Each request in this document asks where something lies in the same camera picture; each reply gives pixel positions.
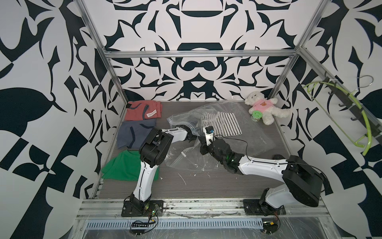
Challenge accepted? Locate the black white striped shirt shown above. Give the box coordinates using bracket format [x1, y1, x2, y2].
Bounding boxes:
[201, 112, 242, 137]

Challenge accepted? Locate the clear plastic vacuum bag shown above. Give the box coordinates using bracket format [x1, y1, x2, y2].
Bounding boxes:
[164, 101, 276, 172]

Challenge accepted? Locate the blue tank top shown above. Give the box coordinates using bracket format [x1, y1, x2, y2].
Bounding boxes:
[117, 119, 156, 150]

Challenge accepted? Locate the red tank top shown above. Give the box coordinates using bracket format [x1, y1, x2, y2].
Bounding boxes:
[124, 100, 162, 121]

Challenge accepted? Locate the green garment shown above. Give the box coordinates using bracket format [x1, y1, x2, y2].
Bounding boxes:
[101, 150, 141, 182]

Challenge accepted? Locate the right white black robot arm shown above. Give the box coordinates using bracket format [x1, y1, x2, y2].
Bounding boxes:
[199, 136, 326, 216]

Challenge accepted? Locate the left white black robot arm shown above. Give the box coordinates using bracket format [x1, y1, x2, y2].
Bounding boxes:
[129, 125, 197, 211]

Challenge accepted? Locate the green lidded small tub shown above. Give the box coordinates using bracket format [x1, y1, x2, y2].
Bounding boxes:
[251, 111, 262, 121]

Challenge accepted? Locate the white teddy bear pink shirt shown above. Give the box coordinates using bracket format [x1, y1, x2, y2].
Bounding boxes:
[244, 92, 291, 125]

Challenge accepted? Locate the green clothes hanger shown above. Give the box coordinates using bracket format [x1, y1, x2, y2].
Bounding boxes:
[303, 80, 373, 156]

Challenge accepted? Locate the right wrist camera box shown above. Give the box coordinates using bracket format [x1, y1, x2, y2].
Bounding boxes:
[203, 126, 214, 146]

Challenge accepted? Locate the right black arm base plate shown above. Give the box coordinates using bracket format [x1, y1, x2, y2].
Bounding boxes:
[243, 199, 286, 216]

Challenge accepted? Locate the white slotted cable duct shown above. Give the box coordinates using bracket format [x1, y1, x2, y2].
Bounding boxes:
[86, 218, 263, 230]

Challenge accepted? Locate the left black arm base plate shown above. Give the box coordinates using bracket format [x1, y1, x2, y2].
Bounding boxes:
[121, 198, 164, 217]

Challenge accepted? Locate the aluminium frame crossbar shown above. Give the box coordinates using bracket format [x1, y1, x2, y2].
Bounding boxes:
[104, 49, 296, 59]

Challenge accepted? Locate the black wall hook rack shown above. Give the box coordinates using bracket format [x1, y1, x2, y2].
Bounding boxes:
[323, 71, 382, 140]

